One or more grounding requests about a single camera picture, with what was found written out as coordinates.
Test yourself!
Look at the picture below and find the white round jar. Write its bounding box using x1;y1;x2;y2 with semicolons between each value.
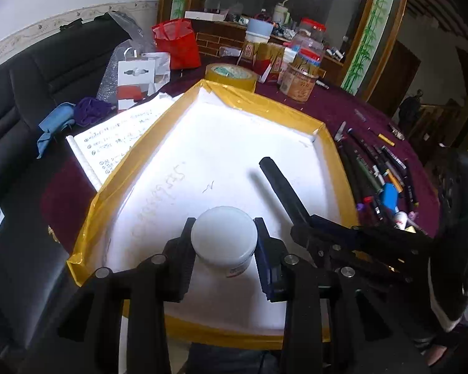
191;206;258;278

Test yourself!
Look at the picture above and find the blue rectangular battery pack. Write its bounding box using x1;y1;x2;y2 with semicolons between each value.
380;182;398;213

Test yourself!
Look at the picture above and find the silver utility knife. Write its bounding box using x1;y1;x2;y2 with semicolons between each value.
334;121;347;142

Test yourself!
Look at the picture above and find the gold-edged white tray box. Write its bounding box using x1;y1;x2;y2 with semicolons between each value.
67;80;358;349

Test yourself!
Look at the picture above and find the yellow black pen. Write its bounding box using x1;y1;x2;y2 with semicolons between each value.
368;127;396;147

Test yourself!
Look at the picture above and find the brown label round jar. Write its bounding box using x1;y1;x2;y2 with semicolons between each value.
280;64;319;102

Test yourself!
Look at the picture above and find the white printed paper sheet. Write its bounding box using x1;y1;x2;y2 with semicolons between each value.
66;93;178;191

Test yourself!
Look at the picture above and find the yellow tape roll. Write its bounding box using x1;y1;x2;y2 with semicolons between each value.
204;63;258;93

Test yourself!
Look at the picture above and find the blue label plastic jar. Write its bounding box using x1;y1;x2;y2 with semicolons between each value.
292;46;323;73

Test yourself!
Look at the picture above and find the purple cloth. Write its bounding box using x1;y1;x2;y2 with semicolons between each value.
73;97;115;127

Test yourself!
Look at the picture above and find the blue cloth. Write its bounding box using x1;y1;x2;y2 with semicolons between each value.
37;102;75;159

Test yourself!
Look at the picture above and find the white hanging package card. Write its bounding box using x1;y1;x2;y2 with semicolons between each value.
116;60;155;112

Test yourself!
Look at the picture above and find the red lid clear jar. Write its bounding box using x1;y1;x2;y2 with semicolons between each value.
297;18;326;42

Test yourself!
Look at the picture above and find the light blue bowl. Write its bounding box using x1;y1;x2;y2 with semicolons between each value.
245;18;274;43

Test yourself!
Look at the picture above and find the white green thermos cup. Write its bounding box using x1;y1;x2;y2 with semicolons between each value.
272;0;290;25

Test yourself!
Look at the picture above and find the wooden framed glass cabinet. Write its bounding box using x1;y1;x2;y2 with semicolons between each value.
158;0;407;100

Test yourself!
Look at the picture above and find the red gift bag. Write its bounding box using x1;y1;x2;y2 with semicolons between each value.
151;19;201;70

